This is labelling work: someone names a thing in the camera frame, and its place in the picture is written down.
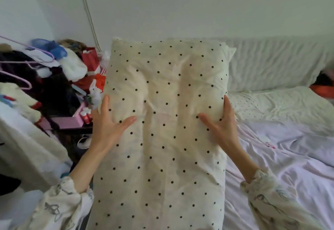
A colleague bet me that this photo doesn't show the person's right hand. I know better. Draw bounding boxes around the person's right hand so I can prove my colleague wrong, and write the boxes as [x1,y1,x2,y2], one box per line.
[198,94,245,158]

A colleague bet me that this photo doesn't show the person's left hand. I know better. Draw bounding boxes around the person's left hand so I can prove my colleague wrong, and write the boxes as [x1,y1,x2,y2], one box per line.
[90,94,137,155]

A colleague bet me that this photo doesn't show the cream polka dot pillow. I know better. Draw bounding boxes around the cream polka dot pillow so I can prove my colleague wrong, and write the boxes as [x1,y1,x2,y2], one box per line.
[86,37,237,230]

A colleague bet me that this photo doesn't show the person's right forearm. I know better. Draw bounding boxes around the person's right forearm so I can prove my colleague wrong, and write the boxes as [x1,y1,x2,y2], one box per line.
[227,146,327,230]

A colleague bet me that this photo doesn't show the person's left forearm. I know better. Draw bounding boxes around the person's left forearm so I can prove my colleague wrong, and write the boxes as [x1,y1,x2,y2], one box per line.
[15,145,105,230]

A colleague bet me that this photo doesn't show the polka dot bed sheet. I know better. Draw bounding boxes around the polka dot bed sheet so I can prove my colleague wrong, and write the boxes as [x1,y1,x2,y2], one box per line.
[228,86,334,123]

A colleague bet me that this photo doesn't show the small white red bottle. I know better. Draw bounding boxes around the small white red bottle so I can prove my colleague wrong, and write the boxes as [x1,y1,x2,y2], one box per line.
[80,107,94,125]

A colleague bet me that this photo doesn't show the pink box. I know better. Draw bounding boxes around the pink box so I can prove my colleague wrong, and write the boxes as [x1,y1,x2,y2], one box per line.
[39,102,93,132]

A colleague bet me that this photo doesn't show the red gift bag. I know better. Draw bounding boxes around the red gift bag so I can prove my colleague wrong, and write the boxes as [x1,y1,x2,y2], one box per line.
[72,73,107,93]

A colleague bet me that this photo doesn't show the pile of black clothes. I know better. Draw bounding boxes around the pile of black clothes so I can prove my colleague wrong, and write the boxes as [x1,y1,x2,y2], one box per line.
[0,51,82,119]

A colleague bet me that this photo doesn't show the white plush item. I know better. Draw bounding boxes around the white plush item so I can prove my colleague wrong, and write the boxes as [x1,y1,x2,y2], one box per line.
[59,50,88,82]

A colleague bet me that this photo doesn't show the white draped garment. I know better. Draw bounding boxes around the white draped garment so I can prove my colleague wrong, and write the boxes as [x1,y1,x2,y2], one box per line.
[0,102,74,194]

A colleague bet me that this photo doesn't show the lilac white duvet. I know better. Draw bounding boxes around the lilac white duvet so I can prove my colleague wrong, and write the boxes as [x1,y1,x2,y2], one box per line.
[224,119,334,230]

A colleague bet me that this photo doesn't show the white knit garment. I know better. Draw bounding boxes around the white knit garment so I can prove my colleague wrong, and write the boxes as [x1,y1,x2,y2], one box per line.
[0,82,43,124]

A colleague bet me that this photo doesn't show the pink clothes hanger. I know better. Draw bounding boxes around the pink clothes hanger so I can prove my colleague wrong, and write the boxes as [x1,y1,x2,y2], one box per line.
[0,60,33,90]

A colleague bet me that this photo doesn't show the blue cloth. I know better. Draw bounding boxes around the blue cloth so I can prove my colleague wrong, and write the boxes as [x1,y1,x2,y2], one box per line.
[31,38,68,60]

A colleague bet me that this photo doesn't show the orange black item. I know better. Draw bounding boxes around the orange black item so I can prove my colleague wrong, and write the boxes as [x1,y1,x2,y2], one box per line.
[309,70,334,99]

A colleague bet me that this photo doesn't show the purple clothes hanger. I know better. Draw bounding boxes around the purple clothes hanger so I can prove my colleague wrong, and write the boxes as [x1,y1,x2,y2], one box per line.
[0,35,56,61]

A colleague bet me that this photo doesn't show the beige wall conduit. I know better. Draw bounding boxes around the beige wall conduit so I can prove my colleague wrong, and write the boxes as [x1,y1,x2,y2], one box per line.
[75,0,103,53]

